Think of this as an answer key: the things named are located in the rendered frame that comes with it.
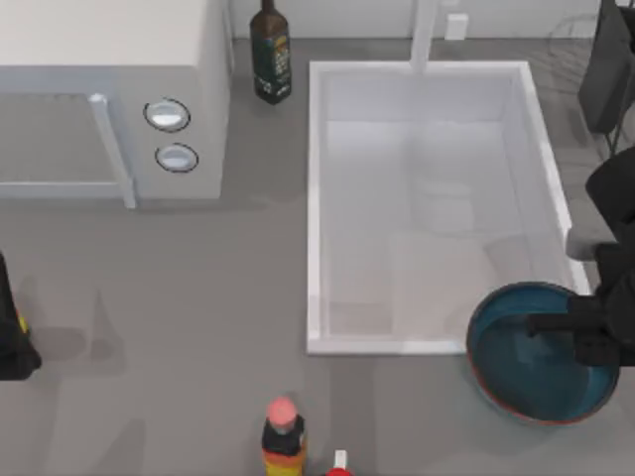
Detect blue bowl with red rim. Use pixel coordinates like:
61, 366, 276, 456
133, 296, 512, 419
465, 281, 622, 427

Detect large microwave knob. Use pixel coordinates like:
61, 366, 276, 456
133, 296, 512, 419
142, 97, 191, 134

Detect dark green bottle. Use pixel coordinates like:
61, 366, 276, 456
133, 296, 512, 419
248, 0, 294, 107

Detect pink capped black yellow bottle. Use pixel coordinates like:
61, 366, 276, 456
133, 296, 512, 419
260, 395, 307, 476

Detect microwave door handle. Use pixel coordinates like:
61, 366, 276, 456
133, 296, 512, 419
87, 92, 138, 210

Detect pale microwave oven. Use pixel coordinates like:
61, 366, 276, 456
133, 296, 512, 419
0, 0, 235, 210

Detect small microwave knob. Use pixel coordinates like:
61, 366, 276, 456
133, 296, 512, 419
154, 142, 200, 175

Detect pale grey rounded box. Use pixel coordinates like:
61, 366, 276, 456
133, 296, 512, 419
565, 226, 621, 263

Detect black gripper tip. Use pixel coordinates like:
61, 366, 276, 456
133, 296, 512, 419
0, 251, 44, 383

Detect white sink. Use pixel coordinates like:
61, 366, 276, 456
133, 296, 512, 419
306, 59, 594, 358

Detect red bottle with white cap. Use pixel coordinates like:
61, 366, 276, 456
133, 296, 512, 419
323, 449, 356, 476

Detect white wall socket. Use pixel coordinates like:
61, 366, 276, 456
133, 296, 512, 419
445, 13, 469, 42

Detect tall white tap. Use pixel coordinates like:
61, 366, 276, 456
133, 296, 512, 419
410, 0, 433, 74

